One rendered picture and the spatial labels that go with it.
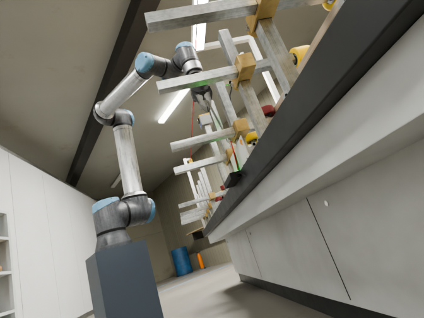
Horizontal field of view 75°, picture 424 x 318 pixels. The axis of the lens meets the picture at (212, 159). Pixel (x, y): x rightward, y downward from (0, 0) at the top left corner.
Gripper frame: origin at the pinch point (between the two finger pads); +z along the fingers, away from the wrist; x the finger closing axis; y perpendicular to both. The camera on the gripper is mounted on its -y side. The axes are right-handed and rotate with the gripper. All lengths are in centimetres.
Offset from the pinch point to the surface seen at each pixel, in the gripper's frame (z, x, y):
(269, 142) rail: 35, -4, -38
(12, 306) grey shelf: 46, 207, 226
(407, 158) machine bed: 51, -28, -50
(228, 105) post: 3.0, -7.8, -4.5
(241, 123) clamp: 16.1, -7.6, -11.7
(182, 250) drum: 28, 29, 825
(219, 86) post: -6.5, -7.3, -4.5
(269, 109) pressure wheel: 12.6, -21.1, -10.7
